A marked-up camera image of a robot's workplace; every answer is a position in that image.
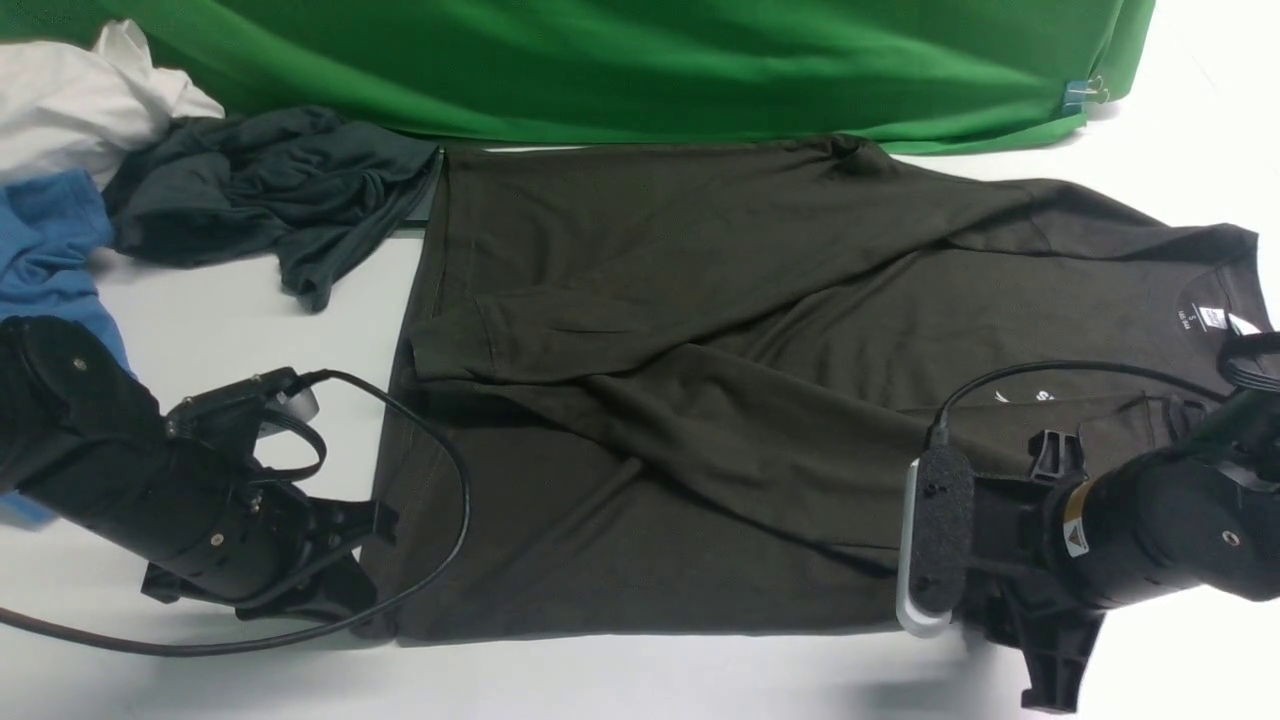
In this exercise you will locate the blue binder clip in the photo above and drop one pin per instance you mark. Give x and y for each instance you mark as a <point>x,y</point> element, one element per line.
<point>1082,96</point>

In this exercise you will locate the dark slate crumpled shirt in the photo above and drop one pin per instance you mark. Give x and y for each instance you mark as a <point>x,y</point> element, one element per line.
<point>318,191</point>

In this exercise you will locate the blue shirt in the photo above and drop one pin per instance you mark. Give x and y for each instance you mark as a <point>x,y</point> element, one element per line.
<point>50,260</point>

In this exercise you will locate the white crumpled cloth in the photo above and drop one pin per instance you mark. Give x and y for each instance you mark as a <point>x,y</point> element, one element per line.
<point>64,107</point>

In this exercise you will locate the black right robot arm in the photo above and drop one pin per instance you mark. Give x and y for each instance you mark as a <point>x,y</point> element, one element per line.
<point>1054,551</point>

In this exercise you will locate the silver table cable hatch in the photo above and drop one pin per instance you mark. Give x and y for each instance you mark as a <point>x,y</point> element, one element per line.
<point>419,214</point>

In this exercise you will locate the dark gray long-sleeve shirt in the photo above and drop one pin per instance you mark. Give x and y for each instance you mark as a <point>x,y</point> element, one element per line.
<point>688,381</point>

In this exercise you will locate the green backdrop cloth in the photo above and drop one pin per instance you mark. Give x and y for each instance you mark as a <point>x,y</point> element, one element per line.
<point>922,78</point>

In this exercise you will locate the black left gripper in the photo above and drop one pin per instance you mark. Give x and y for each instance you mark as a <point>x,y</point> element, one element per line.
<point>275,560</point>

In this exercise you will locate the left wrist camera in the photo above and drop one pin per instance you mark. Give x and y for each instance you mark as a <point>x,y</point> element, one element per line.
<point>232,418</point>

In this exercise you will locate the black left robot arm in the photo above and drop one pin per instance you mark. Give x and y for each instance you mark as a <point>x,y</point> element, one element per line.
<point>183,490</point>

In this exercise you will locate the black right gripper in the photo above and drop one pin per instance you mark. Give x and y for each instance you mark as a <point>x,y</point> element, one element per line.
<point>1012,594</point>

